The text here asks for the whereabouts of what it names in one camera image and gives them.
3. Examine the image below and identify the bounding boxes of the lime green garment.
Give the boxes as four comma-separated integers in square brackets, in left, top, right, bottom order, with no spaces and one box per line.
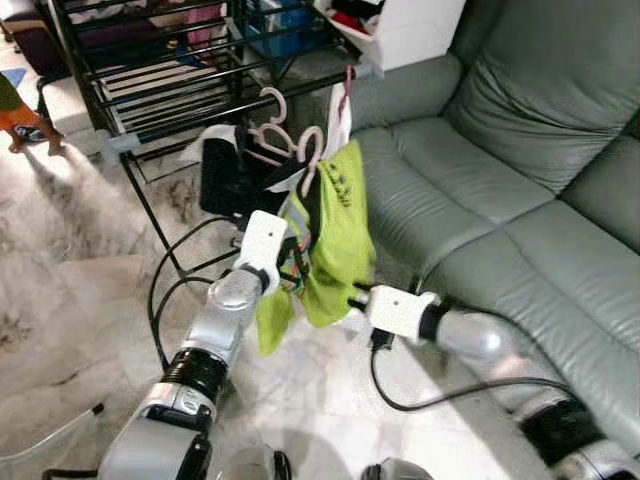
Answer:
[255,140,378,356]

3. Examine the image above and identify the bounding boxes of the black garment white pockets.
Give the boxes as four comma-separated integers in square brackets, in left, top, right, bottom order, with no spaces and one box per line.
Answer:
[180,125,306,221]

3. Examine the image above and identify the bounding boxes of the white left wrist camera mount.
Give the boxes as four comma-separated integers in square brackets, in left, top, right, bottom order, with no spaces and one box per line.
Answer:
[237,210,291,293]

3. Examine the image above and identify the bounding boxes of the white hanging garment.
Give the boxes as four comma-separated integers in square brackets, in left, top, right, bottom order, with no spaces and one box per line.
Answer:
[320,85,356,161]

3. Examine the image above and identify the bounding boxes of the white floor cable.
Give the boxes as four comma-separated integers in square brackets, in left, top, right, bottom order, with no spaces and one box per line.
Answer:
[0,405,106,461]

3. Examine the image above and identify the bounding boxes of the black metal clothes rack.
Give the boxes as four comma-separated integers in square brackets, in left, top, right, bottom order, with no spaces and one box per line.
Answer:
[45,0,386,281]

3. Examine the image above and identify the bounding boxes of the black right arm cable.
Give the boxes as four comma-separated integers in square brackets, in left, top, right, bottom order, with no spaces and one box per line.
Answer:
[370,340,561,413]

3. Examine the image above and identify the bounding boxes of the orange green toy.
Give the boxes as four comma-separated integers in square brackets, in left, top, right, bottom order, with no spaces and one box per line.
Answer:
[0,75,63,156]

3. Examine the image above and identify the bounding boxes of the grey robot left leg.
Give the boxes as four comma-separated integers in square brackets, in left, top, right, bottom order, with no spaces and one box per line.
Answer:
[215,445,293,480]

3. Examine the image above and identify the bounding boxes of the grey robot right leg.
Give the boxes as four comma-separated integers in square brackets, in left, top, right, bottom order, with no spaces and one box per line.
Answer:
[360,458,433,480]

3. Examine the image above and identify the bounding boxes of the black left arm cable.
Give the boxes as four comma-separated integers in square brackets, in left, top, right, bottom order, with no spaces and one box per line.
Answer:
[148,215,251,371]

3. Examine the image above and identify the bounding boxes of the red hanger hook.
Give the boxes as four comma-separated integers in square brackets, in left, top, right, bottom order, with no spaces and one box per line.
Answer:
[340,65,357,111]

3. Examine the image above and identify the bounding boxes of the grey green leather sofa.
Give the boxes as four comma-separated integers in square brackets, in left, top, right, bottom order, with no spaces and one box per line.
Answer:
[340,0,640,451]

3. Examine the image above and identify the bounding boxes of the white storage box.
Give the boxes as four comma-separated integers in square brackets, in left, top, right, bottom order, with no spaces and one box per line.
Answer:
[315,0,469,71]

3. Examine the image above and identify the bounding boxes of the grey robot leg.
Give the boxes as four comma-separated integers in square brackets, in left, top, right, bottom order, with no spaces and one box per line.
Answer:
[215,445,293,480]
[360,458,433,480]

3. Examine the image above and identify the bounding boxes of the blue fabric bag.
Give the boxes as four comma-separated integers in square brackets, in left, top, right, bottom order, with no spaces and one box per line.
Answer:
[245,0,321,56]

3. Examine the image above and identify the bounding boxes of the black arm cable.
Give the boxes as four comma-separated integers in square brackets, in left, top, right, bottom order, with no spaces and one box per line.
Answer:
[370,340,561,413]
[148,215,251,371]

